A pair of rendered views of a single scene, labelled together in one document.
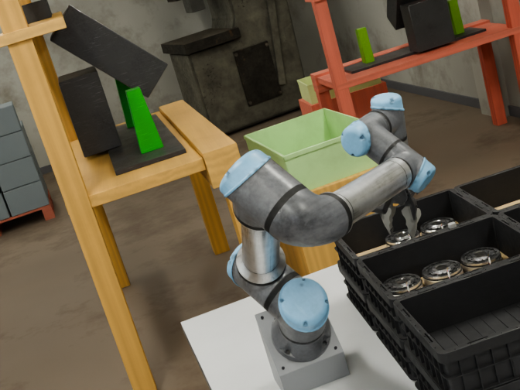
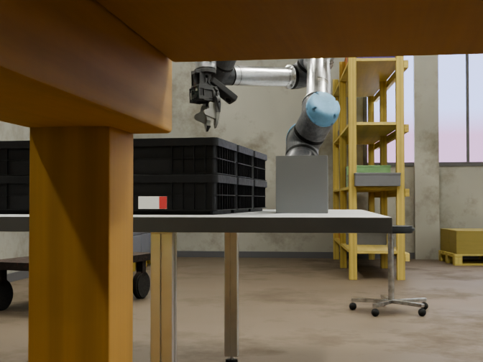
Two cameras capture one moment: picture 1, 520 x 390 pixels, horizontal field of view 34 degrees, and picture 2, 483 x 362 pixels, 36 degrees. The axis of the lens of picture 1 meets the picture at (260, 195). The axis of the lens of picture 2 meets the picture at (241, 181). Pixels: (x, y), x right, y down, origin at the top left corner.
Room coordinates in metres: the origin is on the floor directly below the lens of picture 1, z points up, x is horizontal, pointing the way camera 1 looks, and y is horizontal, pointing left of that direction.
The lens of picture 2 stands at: (4.45, 0.55, 0.74)
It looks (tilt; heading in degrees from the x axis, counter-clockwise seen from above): 2 degrees up; 197
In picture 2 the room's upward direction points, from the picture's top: straight up
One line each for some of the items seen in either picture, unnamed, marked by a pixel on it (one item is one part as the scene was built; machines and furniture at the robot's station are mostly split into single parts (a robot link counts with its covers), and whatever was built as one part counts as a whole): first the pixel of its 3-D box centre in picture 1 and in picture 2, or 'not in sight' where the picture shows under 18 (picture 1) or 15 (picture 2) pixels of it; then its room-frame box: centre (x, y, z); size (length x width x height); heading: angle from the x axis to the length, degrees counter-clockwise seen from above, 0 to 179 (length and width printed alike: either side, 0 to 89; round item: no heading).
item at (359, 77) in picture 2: not in sight; (365, 161); (-3.74, -0.54, 1.17); 2.58 x 0.69 x 2.34; 11
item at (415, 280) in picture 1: (401, 283); not in sight; (2.01, -0.28, 0.86); 0.10 x 0.10 x 0.01
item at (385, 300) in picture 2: not in sight; (387, 268); (-0.62, 0.02, 0.29); 0.54 x 0.52 x 0.57; 1
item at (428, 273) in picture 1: (441, 269); not in sight; (2.03, -0.40, 0.86); 0.10 x 0.10 x 0.01
